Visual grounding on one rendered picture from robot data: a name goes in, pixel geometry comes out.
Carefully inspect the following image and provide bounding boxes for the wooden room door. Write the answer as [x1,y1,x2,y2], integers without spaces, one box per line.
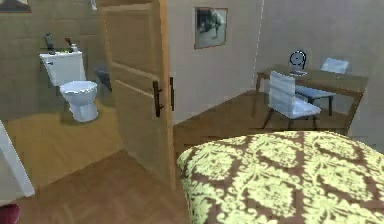
[96,0,177,192]

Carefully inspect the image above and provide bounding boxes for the framed grey picture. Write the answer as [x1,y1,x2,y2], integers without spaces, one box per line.
[194,6,229,50]

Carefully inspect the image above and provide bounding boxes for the dark toilet paper holder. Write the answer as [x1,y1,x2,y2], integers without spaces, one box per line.
[94,64,113,92]

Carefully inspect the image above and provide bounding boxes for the white chair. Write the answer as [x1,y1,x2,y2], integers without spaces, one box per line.
[262,70,322,131]
[295,57,351,117]

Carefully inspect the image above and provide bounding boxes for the brown yellow patterned bed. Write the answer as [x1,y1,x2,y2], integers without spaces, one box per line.
[176,130,384,224]

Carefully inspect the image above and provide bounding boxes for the round black desk clock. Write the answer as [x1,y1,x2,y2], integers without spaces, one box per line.
[288,49,308,77]

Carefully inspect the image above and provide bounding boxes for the white toilet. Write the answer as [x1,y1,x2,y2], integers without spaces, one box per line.
[39,51,100,123]

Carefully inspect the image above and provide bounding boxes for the wooden desk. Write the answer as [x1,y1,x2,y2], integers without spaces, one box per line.
[252,63,370,136]

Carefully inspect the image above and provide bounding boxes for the dark spray bottle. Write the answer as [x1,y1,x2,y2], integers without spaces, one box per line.
[43,32,56,56]

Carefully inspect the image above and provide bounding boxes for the dark framed picture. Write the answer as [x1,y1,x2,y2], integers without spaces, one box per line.
[0,0,32,14]

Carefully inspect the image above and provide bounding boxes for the dark red round object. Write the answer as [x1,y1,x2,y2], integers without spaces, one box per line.
[0,203,22,224]

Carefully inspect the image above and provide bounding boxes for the black door handle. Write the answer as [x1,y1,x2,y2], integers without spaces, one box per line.
[169,76,175,112]
[152,80,165,118]

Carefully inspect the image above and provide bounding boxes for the white door frame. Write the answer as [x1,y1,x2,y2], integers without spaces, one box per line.
[0,120,36,204]

